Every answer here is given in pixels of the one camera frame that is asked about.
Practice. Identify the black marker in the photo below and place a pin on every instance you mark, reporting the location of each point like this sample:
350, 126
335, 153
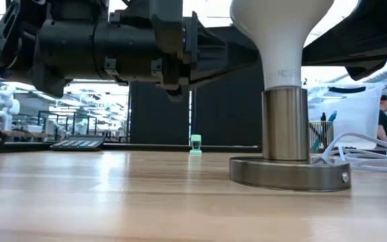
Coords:
323, 117

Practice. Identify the black partition panel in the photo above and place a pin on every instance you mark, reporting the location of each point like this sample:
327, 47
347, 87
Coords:
160, 114

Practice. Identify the black calculator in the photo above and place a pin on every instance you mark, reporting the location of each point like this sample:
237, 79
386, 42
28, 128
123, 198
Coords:
76, 144

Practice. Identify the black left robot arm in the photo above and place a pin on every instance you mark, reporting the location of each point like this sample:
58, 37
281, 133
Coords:
2, 43

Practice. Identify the background workbench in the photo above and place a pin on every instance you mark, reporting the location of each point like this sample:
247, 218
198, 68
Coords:
79, 126

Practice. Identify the blue pen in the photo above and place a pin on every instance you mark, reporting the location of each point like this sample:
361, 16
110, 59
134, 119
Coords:
332, 116

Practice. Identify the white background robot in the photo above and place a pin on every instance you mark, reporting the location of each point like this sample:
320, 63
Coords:
3, 107

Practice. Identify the green eraser block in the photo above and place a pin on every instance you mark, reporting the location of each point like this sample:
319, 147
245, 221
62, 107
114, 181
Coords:
195, 142

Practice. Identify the clear plastic storage bin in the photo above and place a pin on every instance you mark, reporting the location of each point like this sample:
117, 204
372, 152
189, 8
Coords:
354, 111

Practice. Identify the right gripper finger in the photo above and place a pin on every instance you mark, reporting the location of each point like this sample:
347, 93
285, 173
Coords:
358, 40

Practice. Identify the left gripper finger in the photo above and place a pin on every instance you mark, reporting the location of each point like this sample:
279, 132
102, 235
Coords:
213, 57

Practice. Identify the white flood lightbulb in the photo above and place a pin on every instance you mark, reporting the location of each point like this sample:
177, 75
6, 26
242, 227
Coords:
281, 40

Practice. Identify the brass lamp socket base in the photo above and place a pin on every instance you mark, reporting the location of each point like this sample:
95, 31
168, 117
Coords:
286, 127

